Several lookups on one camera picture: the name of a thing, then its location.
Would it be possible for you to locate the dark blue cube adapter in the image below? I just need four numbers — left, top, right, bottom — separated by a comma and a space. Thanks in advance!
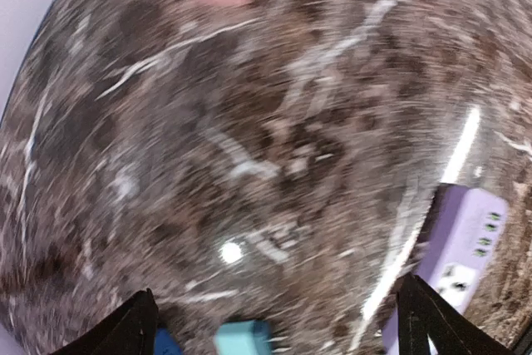
154, 328, 183, 355

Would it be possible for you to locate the purple power strip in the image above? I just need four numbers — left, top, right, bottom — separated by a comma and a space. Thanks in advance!
380, 183, 510, 355

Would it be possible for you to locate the small teal plug adapter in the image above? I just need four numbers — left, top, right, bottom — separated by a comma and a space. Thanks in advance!
214, 320, 273, 355

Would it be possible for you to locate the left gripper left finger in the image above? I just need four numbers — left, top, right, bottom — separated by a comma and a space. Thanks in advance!
52, 289, 159, 355

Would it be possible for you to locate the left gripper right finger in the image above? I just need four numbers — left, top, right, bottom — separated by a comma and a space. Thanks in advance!
397, 274, 512, 355

